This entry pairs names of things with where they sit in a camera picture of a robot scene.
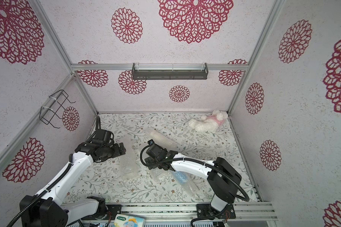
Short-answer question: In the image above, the blue vase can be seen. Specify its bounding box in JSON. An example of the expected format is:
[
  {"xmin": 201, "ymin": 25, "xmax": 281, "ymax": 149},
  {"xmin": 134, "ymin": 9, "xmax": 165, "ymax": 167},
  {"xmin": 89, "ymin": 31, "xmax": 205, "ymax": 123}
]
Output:
[{"xmin": 172, "ymin": 172, "xmax": 189, "ymax": 185}]

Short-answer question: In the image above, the bubble wrap around vase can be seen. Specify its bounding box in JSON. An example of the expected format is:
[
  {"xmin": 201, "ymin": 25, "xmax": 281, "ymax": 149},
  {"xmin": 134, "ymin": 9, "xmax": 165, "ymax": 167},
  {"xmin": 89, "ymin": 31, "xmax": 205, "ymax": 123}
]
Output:
[{"xmin": 150, "ymin": 168, "xmax": 199, "ymax": 196}]

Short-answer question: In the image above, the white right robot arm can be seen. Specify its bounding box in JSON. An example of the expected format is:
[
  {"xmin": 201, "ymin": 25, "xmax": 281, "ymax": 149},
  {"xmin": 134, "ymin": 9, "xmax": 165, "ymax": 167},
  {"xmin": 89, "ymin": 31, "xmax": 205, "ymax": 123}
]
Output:
[{"xmin": 140, "ymin": 140, "xmax": 250, "ymax": 211}]

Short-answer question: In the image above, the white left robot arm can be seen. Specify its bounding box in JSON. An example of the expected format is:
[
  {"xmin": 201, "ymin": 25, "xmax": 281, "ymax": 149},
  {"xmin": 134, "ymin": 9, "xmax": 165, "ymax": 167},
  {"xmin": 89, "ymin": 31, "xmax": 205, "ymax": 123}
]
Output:
[{"xmin": 8, "ymin": 129, "xmax": 126, "ymax": 227}]

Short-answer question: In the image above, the loose bubble wrap sheet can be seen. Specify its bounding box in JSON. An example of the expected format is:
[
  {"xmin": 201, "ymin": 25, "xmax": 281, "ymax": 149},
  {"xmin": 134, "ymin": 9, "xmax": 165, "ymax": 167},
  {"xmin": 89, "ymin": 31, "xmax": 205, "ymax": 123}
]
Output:
[{"xmin": 119, "ymin": 135, "xmax": 140, "ymax": 180}]

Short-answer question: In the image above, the white plush dog pink shirt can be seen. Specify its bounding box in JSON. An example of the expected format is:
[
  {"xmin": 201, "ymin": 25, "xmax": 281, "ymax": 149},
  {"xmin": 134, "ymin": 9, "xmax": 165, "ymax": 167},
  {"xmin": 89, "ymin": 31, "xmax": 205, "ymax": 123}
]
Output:
[{"xmin": 188, "ymin": 110, "xmax": 228, "ymax": 133}]

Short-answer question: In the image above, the tissue pack with cartoon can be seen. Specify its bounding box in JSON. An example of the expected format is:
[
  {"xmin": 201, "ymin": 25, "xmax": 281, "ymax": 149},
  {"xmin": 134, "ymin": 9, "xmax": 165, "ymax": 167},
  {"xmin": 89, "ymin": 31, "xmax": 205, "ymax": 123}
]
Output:
[{"xmin": 114, "ymin": 214, "xmax": 146, "ymax": 227}]

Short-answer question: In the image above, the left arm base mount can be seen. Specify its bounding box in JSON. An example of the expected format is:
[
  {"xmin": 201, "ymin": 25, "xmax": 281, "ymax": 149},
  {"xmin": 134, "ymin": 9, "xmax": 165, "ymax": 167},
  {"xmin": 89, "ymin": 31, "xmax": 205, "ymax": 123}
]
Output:
[{"xmin": 83, "ymin": 204, "xmax": 122, "ymax": 221}]

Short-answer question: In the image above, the black wire wall basket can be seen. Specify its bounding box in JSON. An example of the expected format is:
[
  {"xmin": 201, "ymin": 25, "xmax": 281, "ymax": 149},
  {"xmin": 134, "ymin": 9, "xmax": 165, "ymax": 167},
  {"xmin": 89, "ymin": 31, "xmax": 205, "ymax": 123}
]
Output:
[{"xmin": 39, "ymin": 89, "xmax": 76, "ymax": 129}]

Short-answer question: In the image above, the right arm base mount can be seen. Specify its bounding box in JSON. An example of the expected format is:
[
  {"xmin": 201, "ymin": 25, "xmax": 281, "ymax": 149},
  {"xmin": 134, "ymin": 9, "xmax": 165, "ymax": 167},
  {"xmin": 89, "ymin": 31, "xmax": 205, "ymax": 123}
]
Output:
[{"xmin": 196, "ymin": 203, "xmax": 236, "ymax": 220}]

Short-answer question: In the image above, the black wall shelf rack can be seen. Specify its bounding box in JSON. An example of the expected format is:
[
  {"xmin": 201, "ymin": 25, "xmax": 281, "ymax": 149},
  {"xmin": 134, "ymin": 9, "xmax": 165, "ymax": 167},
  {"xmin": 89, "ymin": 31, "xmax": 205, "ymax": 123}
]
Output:
[{"xmin": 131, "ymin": 63, "xmax": 209, "ymax": 80}]

